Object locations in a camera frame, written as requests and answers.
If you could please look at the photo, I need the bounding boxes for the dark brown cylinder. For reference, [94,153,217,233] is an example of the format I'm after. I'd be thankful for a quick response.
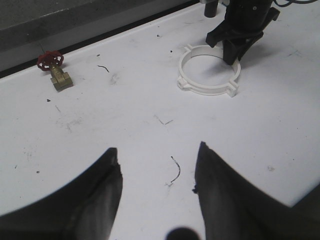
[203,0,219,18]

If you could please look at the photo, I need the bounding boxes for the white half-ring pipe clamp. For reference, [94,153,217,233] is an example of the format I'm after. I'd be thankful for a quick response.
[176,43,232,99]
[187,45,242,99]

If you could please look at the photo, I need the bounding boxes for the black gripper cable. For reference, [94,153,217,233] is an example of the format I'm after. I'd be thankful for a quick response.
[272,0,320,8]

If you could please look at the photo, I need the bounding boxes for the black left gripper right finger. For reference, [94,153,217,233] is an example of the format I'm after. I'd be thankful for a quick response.
[194,142,320,240]

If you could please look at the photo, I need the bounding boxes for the brass valve red handwheel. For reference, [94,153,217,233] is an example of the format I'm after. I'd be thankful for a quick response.
[36,50,73,92]

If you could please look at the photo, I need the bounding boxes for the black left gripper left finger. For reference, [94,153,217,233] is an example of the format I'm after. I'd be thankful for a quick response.
[0,148,123,240]

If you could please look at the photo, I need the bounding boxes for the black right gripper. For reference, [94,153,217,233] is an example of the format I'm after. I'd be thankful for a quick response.
[206,0,280,64]

